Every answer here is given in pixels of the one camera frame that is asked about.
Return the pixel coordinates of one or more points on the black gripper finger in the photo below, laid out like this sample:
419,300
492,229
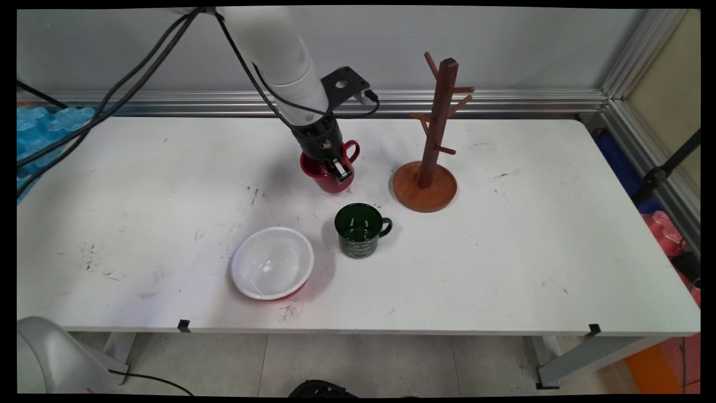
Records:
318,167
340,170

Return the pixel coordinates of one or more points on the white bowl with red outside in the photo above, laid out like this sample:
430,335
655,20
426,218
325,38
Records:
271,263

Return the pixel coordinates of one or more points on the black tripod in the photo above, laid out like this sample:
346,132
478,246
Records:
654,174

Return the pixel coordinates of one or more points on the black round floor object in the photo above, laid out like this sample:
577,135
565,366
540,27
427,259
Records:
321,389

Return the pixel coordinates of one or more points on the dark green enamel mug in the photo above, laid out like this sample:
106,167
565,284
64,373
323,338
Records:
361,243

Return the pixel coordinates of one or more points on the upright aluminium frame post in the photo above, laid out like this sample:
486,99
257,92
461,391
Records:
637,61

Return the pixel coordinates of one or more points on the brown wooden mug tree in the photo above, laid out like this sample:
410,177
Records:
424,193

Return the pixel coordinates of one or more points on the horizontal aluminium frame rail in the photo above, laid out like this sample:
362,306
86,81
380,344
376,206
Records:
531,103

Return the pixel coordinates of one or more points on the blue bubble wrap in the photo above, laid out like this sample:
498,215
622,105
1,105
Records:
39,140

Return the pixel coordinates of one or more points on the slanted aluminium frame rail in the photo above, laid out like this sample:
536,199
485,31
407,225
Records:
671,193

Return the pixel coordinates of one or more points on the red enamel mug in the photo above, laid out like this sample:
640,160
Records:
321,183

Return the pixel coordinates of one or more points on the orange floor mat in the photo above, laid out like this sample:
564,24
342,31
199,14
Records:
651,372

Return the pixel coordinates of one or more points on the red plastic bag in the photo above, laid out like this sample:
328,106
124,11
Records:
660,229

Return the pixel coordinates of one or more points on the grey table leg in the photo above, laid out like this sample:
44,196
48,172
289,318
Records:
118,347
582,358

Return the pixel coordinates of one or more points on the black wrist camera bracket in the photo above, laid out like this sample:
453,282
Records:
347,84

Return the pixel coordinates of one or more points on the small black floor object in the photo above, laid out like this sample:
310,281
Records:
685,266

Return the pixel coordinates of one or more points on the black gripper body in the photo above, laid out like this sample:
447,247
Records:
319,140

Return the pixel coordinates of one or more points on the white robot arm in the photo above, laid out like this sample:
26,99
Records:
274,50

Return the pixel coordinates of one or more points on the blue box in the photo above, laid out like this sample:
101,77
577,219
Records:
615,159

